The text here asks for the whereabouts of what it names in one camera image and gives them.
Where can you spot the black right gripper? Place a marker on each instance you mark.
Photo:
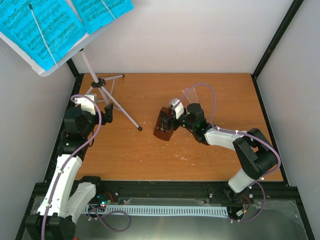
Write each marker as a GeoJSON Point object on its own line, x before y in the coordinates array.
{"type": "Point", "coordinates": [168, 121]}

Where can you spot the clear plastic metronome cover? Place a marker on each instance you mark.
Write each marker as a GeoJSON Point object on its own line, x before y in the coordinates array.
{"type": "Point", "coordinates": [190, 96]}

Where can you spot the brown wooden metronome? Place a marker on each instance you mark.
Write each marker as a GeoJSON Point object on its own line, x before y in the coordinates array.
{"type": "Point", "coordinates": [162, 135]}

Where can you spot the blue sheet music right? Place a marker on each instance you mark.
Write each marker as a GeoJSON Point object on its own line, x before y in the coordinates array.
{"type": "Point", "coordinates": [96, 14]}

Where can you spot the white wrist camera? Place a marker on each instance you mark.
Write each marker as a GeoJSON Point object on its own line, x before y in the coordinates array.
{"type": "Point", "coordinates": [177, 107]}
{"type": "Point", "coordinates": [87, 102]}

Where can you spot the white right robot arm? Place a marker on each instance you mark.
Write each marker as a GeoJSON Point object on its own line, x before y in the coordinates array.
{"type": "Point", "coordinates": [255, 154]}

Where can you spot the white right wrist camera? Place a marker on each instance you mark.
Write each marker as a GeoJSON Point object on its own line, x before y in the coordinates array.
{"type": "Point", "coordinates": [177, 107]}

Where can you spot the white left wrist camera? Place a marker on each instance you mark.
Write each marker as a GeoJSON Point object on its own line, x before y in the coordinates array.
{"type": "Point", "coordinates": [87, 102]}

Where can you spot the light blue cable duct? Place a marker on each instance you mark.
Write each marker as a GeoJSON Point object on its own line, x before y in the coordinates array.
{"type": "Point", "coordinates": [166, 211]}

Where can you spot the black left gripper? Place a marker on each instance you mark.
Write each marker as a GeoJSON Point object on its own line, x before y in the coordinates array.
{"type": "Point", "coordinates": [108, 114]}

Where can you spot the blue sheet music left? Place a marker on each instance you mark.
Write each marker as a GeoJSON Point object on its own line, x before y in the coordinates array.
{"type": "Point", "coordinates": [44, 29]}

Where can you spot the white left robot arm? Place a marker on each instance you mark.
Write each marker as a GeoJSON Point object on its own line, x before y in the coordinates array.
{"type": "Point", "coordinates": [57, 215]}

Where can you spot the black aluminium frame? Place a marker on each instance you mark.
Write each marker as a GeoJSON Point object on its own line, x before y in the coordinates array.
{"type": "Point", "coordinates": [276, 190]}

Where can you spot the blue sheet music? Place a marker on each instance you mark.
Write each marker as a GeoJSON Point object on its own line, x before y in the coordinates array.
{"type": "Point", "coordinates": [96, 14]}
{"type": "Point", "coordinates": [44, 29]}

